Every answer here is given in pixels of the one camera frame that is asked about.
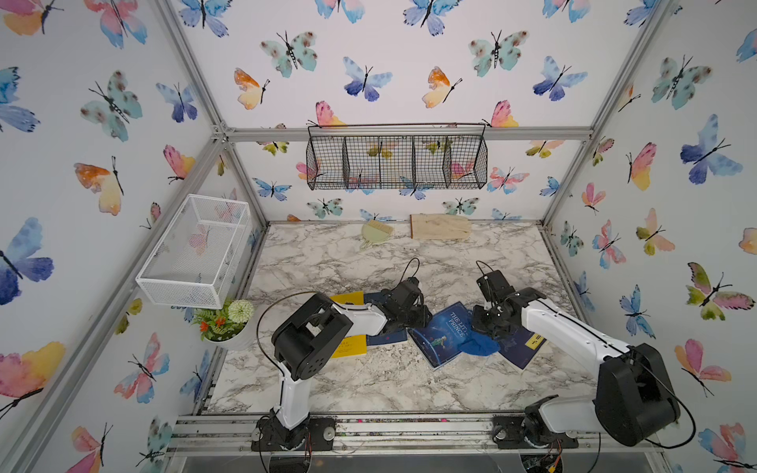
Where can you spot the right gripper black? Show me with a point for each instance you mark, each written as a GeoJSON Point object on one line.
{"type": "Point", "coordinates": [477, 310]}

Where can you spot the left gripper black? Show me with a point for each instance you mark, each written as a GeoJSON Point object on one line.
{"type": "Point", "coordinates": [422, 320]}

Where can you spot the blue Little Prince book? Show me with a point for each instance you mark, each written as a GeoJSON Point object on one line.
{"type": "Point", "coordinates": [439, 341]}

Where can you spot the blue microfiber cloth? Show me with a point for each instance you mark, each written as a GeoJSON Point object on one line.
{"type": "Point", "coordinates": [479, 345]}

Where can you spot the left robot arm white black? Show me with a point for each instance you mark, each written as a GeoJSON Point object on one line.
{"type": "Point", "coordinates": [305, 342]}

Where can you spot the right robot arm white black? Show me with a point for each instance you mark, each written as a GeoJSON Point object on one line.
{"type": "Point", "coordinates": [634, 398]}

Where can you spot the dark blue yellow-label book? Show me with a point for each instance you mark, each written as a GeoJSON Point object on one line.
{"type": "Point", "coordinates": [398, 336]}

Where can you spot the navy yellow-label book right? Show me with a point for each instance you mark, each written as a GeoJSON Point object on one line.
{"type": "Point", "coordinates": [519, 348]}

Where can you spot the yellow cover book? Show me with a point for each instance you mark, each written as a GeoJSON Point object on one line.
{"type": "Point", "coordinates": [356, 345]}

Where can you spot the potted flowers white pot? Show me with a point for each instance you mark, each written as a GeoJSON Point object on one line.
{"type": "Point", "coordinates": [230, 328]}

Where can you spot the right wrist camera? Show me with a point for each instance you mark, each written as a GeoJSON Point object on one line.
{"type": "Point", "coordinates": [494, 284]}

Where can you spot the black wire wall basket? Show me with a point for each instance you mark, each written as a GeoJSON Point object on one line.
{"type": "Point", "coordinates": [446, 156]}

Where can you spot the white mesh wall basket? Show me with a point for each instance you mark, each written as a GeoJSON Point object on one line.
{"type": "Point", "coordinates": [196, 258]}

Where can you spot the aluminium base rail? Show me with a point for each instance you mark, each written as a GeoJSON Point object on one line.
{"type": "Point", "coordinates": [343, 434]}

